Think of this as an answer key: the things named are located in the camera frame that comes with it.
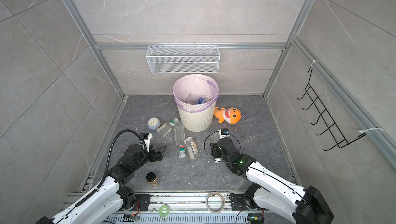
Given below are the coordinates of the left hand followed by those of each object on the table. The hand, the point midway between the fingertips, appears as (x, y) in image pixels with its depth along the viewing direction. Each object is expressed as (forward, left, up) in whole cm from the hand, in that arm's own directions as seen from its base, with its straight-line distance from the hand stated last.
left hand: (159, 142), depth 82 cm
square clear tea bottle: (-2, -18, -5) cm, 19 cm away
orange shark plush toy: (+19, -43, -3) cm, 47 cm away
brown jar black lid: (-18, +1, -1) cm, 19 cm away
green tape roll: (-30, -4, -11) cm, 32 cm away
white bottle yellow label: (+29, -18, +4) cm, 34 cm away
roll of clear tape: (-28, -29, -12) cm, 42 cm away
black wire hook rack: (+6, -79, +21) cm, 82 cm away
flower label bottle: (+15, 0, -10) cm, 18 cm away
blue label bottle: (+28, -24, +2) cm, 37 cm away
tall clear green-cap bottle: (+6, -10, -8) cm, 14 cm away
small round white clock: (+18, +8, -7) cm, 20 cm away
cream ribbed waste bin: (+12, -22, +2) cm, 25 cm away
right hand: (-1, -31, 0) cm, 31 cm away
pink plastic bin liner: (+32, -23, +13) cm, 41 cm away
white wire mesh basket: (+51, -13, +19) cm, 56 cm away
